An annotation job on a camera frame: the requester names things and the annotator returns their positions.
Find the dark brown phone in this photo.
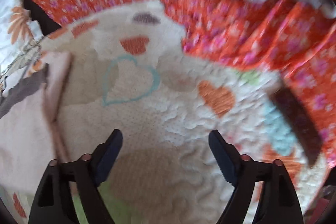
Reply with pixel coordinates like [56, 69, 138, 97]
[270, 87, 323, 167]

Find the white floral pillow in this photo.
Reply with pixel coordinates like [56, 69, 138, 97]
[1, 0, 43, 93]

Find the heart patchwork quilt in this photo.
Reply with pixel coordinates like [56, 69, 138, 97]
[40, 2, 329, 223]

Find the pink cloth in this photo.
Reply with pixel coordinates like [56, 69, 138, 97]
[1, 52, 71, 194]

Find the orange floral bedsheet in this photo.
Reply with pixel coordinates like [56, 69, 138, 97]
[32, 0, 335, 167]

